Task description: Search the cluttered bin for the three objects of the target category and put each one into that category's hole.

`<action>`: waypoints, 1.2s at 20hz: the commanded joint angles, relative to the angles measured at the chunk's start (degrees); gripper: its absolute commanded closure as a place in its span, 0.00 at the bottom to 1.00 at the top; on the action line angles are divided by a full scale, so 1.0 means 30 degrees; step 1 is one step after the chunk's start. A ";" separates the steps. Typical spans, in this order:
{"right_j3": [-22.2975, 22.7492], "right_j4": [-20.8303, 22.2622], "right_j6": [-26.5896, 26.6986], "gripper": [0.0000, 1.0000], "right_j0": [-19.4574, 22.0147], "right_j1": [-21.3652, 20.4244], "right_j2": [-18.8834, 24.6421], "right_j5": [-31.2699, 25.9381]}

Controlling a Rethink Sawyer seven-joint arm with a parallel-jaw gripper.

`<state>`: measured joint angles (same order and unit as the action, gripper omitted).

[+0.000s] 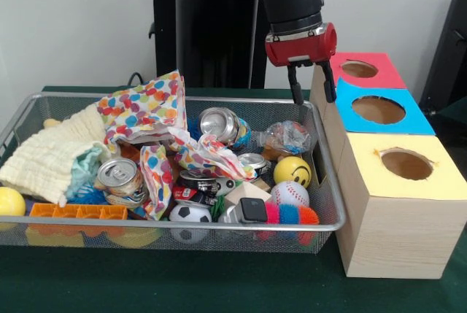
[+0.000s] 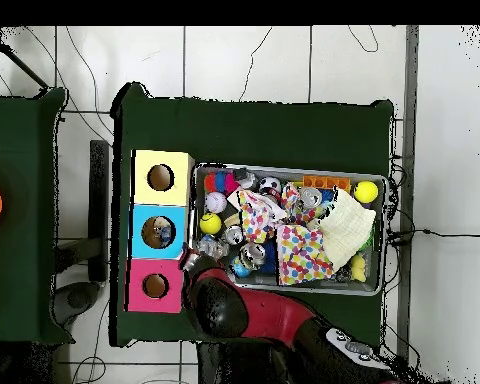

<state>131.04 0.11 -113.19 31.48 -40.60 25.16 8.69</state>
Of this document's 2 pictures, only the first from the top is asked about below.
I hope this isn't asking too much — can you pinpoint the black and white soccer ball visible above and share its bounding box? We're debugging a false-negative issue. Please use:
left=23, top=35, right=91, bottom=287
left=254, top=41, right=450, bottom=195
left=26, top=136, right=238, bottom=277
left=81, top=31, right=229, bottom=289
left=169, top=205, right=212, bottom=244

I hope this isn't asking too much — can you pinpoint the wooden box with three holes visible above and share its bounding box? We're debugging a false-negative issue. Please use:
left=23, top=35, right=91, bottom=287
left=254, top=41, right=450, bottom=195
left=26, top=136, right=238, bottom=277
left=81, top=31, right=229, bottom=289
left=309, top=52, right=467, bottom=279

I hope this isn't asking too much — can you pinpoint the clear plastic packet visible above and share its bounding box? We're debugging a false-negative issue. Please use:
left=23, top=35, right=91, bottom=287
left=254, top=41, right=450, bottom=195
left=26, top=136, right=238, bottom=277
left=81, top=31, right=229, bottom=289
left=259, top=120, right=316, bottom=156

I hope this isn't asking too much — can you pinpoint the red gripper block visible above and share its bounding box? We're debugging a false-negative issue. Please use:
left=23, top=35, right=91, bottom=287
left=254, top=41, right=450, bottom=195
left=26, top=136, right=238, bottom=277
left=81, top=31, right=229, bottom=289
left=264, top=23, right=339, bottom=107

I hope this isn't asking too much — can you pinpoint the shallow clear bin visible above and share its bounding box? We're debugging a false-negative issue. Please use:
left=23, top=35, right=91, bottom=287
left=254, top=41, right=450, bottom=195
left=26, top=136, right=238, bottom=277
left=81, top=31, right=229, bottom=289
left=0, top=93, right=347, bottom=255

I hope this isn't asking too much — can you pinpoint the crushed silver can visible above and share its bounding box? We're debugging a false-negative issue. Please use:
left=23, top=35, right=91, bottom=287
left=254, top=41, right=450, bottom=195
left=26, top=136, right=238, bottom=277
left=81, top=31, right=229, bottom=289
left=96, top=157, right=147, bottom=206

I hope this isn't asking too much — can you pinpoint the silver and blue can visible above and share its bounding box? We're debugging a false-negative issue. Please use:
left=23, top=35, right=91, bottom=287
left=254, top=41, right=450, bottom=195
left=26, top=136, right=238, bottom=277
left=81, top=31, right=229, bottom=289
left=198, top=107, right=252, bottom=152

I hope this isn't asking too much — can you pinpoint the white baseball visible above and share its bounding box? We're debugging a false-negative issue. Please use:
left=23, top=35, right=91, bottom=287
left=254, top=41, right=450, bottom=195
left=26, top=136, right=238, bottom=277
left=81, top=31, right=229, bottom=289
left=271, top=181, right=310, bottom=208

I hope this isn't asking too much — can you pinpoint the yellow smiley ball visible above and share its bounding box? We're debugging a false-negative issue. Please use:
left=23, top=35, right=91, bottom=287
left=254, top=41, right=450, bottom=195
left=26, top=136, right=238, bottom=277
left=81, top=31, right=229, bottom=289
left=274, top=155, right=312, bottom=188

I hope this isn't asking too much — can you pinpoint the cream muslin cloth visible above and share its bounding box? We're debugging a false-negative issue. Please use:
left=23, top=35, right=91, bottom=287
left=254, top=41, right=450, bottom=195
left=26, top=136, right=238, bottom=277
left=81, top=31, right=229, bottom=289
left=0, top=103, right=121, bottom=206

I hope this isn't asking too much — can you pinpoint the large polka dot cloth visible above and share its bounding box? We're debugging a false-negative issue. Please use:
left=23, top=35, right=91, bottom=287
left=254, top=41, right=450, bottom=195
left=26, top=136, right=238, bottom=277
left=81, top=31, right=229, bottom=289
left=97, top=71, right=188, bottom=146

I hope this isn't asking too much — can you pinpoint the black flat panel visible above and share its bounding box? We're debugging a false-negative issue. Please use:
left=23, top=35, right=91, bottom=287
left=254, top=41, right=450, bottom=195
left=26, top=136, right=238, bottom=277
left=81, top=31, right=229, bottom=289
left=420, top=0, right=467, bottom=113

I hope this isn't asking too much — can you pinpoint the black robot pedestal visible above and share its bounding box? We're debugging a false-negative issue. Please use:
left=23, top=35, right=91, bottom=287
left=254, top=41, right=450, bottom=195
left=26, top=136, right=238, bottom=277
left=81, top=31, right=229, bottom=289
left=141, top=0, right=274, bottom=90

